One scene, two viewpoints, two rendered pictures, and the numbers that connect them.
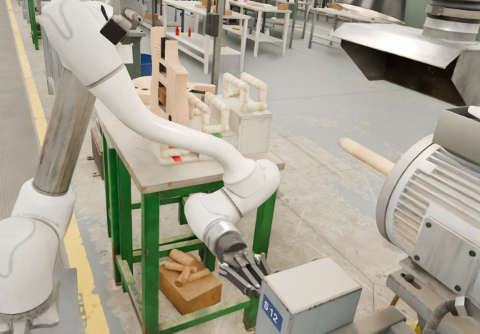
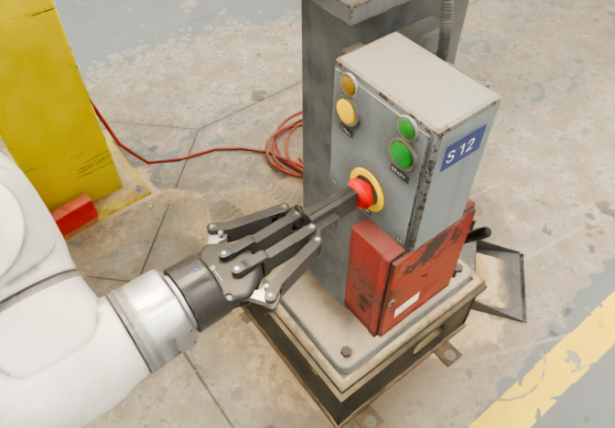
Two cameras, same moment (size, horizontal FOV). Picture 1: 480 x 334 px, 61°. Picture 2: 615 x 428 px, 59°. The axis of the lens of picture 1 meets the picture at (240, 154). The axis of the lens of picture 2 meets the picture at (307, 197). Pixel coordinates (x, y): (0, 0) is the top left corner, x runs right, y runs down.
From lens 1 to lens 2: 0.82 m
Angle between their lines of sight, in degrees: 76
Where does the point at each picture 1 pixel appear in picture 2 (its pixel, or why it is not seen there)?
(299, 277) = (414, 90)
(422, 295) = not seen: outside the picture
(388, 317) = not seen: hidden behind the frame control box
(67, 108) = not seen: outside the picture
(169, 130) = not seen: outside the picture
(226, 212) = (88, 295)
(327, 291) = (429, 61)
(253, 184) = (29, 198)
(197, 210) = (65, 383)
